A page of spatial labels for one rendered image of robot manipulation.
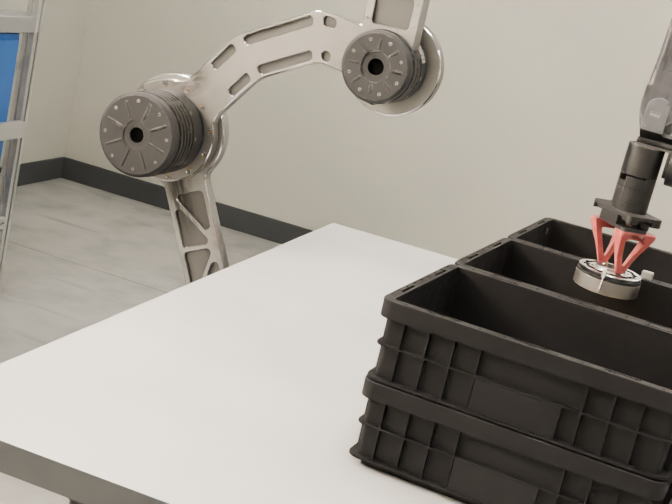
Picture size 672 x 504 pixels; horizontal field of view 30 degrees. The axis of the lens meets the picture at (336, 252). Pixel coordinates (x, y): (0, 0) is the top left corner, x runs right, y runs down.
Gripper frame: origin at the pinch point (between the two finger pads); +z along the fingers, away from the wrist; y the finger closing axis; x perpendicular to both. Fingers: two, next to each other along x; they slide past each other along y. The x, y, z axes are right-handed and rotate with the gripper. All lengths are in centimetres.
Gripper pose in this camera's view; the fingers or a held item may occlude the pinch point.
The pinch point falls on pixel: (611, 263)
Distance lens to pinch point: 204.1
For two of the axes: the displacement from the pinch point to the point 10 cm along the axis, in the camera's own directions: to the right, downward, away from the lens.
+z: -2.3, 9.4, 2.5
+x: -9.1, -1.2, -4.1
